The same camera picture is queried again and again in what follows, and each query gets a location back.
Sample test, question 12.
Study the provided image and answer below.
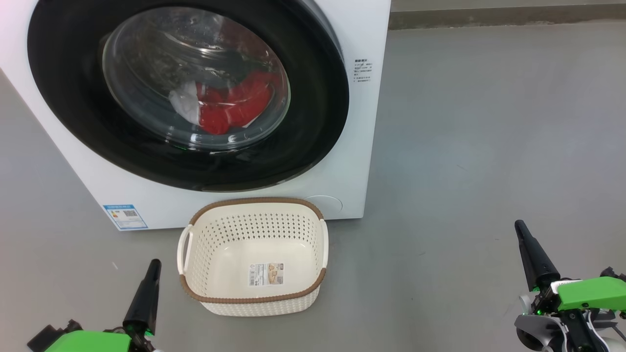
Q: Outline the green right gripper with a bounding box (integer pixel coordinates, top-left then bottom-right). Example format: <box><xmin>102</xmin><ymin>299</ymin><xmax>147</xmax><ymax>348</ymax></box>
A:
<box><xmin>514</xmin><ymin>220</ymin><xmax>626</xmax><ymax>318</ymax></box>

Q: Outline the white front-load washing machine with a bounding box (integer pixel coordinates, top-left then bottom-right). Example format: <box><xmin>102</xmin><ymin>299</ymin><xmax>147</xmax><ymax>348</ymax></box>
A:
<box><xmin>0</xmin><ymin>0</ymin><xmax>392</xmax><ymax>231</ymax></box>

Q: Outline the printed product label sticker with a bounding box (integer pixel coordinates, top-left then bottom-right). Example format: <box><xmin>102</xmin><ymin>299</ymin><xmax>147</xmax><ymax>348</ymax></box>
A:
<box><xmin>248</xmin><ymin>263</ymin><xmax>285</xmax><ymax>287</ymax></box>

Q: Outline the red and white garment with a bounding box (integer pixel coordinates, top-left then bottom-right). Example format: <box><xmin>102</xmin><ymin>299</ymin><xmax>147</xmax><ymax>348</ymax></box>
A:
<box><xmin>169</xmin><ymin>68</ymin><xmax>283</xmax><ymax>136</ymax></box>

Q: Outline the small printed text label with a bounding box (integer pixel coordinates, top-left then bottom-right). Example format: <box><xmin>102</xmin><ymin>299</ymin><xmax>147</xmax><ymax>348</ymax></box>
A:
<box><xmin>353</xmin><ymin>59</ymin><xmax>376</xmax><ymax>84</ymax></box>

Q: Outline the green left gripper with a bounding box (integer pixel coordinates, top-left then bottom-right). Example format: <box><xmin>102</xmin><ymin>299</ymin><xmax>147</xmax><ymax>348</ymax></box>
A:
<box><xmin>44</xmin><ymin>259</ymin><xmax>162</xmax><ymax>352</ymax></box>

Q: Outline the blue energy label sticker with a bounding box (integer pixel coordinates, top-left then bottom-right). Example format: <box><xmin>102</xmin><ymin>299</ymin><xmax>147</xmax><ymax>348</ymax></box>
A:
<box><xmin>103</xmin><ymin>204</ymin><xmax>149</xmax><ymax>231</ymax></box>

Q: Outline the cream perforated basket brown rim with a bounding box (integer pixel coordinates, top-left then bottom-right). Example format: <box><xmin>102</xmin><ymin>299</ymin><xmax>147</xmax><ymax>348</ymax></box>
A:
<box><xmin>177</xmin><ymin>197</ymin><xmax>329</xmax><ymax>317</ymax></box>

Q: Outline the black round glass washer door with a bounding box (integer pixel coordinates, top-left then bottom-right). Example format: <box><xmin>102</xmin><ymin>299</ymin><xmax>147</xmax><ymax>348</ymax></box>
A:
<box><xmin>27</xmin><ymin>0</ymin><xmax>350</xmax><ymax>193</ymax></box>

